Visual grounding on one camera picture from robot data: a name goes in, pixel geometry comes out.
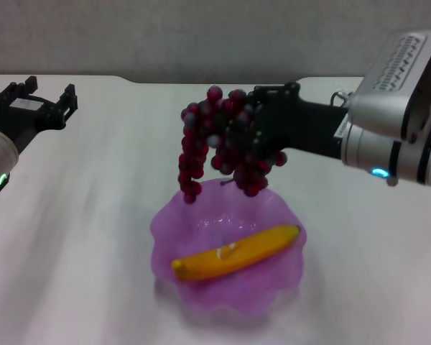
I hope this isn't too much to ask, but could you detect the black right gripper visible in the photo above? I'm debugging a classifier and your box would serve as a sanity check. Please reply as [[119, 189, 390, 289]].
[[232, 81, 350, 163]]

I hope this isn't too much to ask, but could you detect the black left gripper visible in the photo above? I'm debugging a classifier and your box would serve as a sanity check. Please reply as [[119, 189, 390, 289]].
[[0, 75, 79, 156]]

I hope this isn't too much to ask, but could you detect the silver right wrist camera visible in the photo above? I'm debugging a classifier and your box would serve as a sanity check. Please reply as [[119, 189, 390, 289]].
[[347, 29, 431, 144]]

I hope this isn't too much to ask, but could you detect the yellow toy banana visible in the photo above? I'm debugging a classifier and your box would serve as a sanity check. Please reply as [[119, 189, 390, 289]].
[[170, 224, 303, 282]]

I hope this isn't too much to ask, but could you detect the purple scalloped plastic plate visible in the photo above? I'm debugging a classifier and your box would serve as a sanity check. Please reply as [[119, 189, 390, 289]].
[[149, 178, 307, 326]]

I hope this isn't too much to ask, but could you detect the dark red grape bunch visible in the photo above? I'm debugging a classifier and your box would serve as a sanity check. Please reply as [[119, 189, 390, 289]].
[[177, 85, 289, 206]]

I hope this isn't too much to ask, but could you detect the silver ring cable connector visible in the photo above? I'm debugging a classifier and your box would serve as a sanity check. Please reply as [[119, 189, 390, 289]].
[[330, 89, 354, 109]]

